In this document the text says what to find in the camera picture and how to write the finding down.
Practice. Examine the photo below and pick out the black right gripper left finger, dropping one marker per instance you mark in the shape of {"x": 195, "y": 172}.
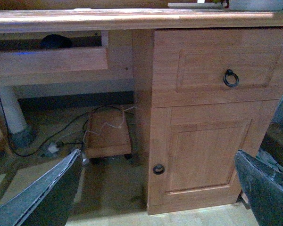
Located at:
{"x": 49, "y": 199}

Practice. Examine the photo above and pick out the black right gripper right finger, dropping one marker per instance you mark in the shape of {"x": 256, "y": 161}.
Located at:
{"x": 263, "y": 187}

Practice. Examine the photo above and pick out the wooden keyboard tray drawer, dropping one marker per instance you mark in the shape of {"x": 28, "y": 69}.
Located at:
{"x": 23, "y": 55}

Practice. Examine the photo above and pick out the dark grey computer mouse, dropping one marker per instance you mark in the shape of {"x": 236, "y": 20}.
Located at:
{"x": 54, "y": 41}

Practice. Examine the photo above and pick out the white power adapter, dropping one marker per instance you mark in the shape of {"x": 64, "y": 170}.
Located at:
{"x": 53, "y": 148}

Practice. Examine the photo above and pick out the wooden cabinet door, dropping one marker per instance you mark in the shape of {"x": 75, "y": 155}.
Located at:
{"x": 196, "y": 145}

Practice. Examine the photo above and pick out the white pipe column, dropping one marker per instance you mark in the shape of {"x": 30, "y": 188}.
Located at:
{"x": 19, "y": 132}

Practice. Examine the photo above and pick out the wooden desk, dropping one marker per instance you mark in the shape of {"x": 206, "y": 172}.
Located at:
{"x": 142, "y": 22}

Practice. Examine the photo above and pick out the wooden upper drawer front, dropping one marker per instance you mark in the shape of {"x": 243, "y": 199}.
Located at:
{"x": 189, "y": 66}

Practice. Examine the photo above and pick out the black ring door pull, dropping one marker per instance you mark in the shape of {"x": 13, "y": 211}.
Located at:
{"x": 158, "y": 169}

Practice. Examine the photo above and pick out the black ring drawer pull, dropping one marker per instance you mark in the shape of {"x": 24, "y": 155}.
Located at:
{"x": 230, "y": 79}

